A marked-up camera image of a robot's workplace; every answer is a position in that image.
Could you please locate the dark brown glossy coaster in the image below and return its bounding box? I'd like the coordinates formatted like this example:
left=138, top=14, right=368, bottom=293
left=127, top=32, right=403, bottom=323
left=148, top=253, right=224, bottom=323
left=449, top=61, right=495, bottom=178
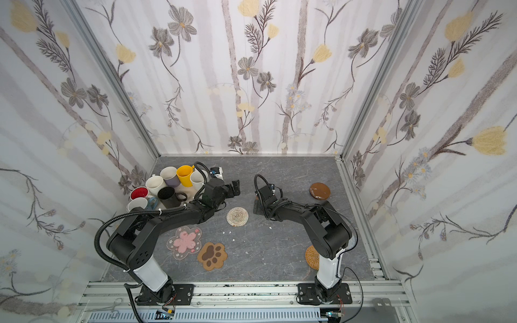
left=309, top=182, right=331, bottom=201

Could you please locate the aluminium corner post right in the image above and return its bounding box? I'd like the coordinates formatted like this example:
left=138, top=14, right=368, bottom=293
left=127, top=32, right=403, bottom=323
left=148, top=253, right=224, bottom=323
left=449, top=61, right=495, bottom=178
left=340, top=0, right=423, bottom=159

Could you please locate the aluminium corner post left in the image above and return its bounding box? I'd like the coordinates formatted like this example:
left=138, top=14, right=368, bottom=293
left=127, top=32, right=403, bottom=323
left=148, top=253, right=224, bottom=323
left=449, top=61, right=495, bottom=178
left=60, top=0, right=161, bottom=160

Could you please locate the brown paw coaster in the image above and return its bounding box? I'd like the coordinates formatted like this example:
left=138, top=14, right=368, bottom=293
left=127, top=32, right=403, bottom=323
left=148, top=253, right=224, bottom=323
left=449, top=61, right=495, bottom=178
left=197, top=242, right=228, bottom=271

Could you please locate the lavender mug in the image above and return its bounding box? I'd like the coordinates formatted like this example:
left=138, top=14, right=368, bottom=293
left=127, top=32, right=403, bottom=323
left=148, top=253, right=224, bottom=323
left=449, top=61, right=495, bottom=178
left=160, top=166, right=181, bottom=188

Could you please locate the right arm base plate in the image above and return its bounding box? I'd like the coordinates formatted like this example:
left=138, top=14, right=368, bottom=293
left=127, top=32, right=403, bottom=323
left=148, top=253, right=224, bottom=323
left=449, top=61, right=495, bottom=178
left=296, top=283, right=353, bottom=306

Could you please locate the beige serving tray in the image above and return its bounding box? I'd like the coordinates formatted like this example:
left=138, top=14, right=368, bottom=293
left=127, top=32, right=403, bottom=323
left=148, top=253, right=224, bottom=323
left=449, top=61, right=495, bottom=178
left=126, top=176, right=195, bottom=211

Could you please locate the rattan wicker round coaster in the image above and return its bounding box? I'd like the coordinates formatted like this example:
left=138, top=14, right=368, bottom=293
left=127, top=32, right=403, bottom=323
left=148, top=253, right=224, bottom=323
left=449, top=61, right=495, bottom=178
left=305, top=246, right=319, bottom=271

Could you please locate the white mug red inside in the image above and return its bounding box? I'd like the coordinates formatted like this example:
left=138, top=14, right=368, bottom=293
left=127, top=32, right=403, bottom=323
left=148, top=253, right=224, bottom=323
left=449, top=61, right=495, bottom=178
left=129, top=187, right=149, bottom=200

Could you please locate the yellow mug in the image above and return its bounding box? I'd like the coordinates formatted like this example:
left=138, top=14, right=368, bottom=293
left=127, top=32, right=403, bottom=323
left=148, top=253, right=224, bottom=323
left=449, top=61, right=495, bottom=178
left=176, top=165, right=195, bottom=187

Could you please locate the black ceramic mug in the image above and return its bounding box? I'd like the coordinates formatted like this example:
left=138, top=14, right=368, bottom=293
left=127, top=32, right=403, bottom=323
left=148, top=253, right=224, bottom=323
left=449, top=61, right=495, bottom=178
left=158, top=187, right=188, bottom=209

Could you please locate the white speckled cup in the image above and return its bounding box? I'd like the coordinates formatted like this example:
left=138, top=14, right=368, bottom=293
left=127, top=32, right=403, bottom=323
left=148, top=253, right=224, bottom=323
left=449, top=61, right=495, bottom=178
left=190, top=170, right=205, bottom=191

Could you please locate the white mug blue handle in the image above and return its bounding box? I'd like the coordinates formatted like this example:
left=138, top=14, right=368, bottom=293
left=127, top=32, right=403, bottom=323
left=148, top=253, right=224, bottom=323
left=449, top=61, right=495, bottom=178
left=127, top=196, right=159, bottom=212

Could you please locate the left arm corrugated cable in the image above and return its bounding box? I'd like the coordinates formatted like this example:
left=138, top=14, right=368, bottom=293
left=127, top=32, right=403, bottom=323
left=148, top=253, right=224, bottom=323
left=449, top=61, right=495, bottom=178
left=93, top=207, right=187, bottom=323

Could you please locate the woven multicolour round coaster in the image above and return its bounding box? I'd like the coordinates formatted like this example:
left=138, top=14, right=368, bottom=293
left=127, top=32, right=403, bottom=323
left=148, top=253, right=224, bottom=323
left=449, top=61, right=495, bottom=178
left=226, top=207, right=249, bottom=227

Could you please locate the pink flower coaster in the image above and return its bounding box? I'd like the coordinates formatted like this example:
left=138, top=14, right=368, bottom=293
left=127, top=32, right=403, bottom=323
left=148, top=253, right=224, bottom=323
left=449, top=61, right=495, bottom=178
left=166, top=226, right=202, bottom=261

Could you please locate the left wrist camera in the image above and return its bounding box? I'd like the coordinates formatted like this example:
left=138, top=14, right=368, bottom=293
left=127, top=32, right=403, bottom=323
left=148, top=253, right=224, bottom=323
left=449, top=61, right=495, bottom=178
left=210, top=166, right=223, bottom=180

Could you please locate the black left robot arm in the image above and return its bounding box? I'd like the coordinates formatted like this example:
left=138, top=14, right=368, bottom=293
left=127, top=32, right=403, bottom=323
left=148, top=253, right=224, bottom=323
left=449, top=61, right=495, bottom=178
left=106, top=178, right=240, bottom=293

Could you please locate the aluminium corner post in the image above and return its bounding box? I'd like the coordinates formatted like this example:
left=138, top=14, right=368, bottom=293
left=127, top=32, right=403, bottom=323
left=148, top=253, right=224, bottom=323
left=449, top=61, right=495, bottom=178
left=60, top=0, right=161, bottom=160
left=340, top=0, right=423, bottom=159

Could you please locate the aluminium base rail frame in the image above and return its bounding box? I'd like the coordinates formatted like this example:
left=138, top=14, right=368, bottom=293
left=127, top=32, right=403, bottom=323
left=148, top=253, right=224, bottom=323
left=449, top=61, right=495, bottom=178
left=77, top=280, right=417, bottom=322

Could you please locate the plain white mug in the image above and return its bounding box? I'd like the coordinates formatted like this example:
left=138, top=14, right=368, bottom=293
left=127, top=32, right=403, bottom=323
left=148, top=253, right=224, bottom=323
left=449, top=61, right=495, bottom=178
left=145, top=174, right=167, bottom=196

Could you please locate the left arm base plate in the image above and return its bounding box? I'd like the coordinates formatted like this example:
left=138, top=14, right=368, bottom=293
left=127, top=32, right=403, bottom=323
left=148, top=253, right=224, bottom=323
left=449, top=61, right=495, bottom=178
left=135, top=283, right=195, bottom=306

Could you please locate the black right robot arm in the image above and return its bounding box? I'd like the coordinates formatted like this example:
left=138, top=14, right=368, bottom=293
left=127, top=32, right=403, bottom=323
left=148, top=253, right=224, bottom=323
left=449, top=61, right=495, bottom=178
left=255, top=185, right=358, bottom=296

